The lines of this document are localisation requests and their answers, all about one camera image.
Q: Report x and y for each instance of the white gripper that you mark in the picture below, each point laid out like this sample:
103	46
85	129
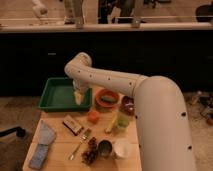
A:
78	95

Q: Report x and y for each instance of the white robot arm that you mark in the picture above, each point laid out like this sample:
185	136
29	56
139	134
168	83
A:
162	121

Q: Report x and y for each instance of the green plastic tray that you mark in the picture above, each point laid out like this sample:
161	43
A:
58	96

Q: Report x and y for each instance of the orange bowl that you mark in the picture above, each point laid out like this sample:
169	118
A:
106	92

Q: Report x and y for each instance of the orange fruit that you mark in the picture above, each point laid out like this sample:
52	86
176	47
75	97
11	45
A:
93	116

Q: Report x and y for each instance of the brown snack box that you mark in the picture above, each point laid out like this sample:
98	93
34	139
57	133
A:
72	124

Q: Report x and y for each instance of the metal fork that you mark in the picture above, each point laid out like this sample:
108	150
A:
84	137

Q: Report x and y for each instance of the dark red bowl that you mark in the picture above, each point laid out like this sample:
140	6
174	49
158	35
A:
127	105

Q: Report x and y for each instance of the yellow banana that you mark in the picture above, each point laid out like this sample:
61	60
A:
111	124

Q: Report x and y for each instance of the green plastic cup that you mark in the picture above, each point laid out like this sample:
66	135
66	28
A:
122	122

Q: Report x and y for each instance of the wooden table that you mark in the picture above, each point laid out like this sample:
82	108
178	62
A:
66	142

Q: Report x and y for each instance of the light blue cloth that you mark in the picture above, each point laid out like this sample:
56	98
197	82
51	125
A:
46	134

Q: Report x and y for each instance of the metal cup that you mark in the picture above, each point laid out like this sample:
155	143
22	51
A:
105	148

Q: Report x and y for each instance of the bunch of dark grapes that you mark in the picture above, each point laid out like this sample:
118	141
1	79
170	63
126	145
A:
91	153

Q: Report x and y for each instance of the white plastic cup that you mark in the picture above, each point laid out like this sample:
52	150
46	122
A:
122	148

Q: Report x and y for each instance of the black office chair base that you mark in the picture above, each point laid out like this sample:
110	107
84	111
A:
19	131

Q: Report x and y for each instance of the blue sponge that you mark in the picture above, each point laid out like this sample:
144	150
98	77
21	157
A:
39	156

